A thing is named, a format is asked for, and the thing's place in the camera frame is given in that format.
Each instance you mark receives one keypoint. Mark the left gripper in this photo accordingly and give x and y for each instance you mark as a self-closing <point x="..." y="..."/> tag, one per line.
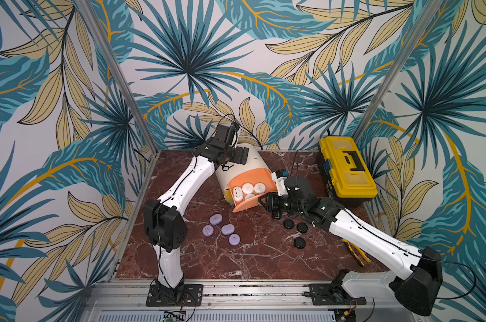
<point x="238" y="158"/>

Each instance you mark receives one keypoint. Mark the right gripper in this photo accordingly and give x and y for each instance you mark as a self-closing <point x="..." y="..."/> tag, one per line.
<point x="277" y="202"/>

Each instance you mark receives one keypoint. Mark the black round earphone case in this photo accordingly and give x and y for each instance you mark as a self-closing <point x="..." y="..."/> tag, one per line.
<point x="288" y="224"/>
<point x="299" y="243"/>
<point x="302" y="228"/>

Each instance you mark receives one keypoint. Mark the orange top drawer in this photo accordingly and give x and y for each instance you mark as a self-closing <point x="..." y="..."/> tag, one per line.
<point x="252" y="176"/>

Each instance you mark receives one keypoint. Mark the white cylindrical drawer cabinet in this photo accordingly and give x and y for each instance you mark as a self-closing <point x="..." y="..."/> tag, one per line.
<point x="254" y="161"/>

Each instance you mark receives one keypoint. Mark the white oblong earphone case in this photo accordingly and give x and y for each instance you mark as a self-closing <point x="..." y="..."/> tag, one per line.
<point x="238" y="194"/>

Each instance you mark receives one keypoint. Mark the yellow drawer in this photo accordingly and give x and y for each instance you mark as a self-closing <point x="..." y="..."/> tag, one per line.
<point x="228" y="196"/>

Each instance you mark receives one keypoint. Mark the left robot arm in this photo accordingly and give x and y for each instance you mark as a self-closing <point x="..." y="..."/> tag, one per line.
<point x="163" y="218"/>

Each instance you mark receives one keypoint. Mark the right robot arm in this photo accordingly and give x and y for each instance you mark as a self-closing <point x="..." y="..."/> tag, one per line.
<point x="416" y="273"/>

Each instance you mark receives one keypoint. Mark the purple earphone case middle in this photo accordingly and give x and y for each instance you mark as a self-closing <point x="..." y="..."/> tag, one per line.
<point x="227" y="229"/>

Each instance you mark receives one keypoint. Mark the purple round earphone case lower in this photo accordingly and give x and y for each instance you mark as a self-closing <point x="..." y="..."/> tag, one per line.
<point x="234" y="239"/>

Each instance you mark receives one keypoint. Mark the purple round earphone case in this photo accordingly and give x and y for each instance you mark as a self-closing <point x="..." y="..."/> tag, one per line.
<point x="207" y="230"/>
<point x="234" y="239"/>

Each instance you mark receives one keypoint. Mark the purple earphone case upper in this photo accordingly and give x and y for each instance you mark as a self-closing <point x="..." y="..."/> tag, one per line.
<point x="216" y="219"/>

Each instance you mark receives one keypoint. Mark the purple round earphone case left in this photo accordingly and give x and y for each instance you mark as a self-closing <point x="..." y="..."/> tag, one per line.
<point x="207" y="230"/>

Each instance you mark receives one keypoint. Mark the yellow black toolbox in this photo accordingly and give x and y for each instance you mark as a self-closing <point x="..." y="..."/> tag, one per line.
<point x="347" y="178"/>

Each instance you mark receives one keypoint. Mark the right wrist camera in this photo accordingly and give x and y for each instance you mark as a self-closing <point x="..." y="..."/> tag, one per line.
<point x="279" y="177"/>

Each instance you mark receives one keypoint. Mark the yellow handled pliers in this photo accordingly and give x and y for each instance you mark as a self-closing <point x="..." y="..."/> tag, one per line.
<point x="357" y="253"/>

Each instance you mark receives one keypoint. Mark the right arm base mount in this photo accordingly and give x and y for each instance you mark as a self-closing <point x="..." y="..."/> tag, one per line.
<point x="332" y="294"/>

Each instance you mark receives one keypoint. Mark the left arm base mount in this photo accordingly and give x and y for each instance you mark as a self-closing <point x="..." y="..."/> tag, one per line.
<point x="187" y="295"/>

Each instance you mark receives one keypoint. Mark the aluminium front rail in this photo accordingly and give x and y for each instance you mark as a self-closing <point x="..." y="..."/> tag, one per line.
<point x="235" y="300"/>

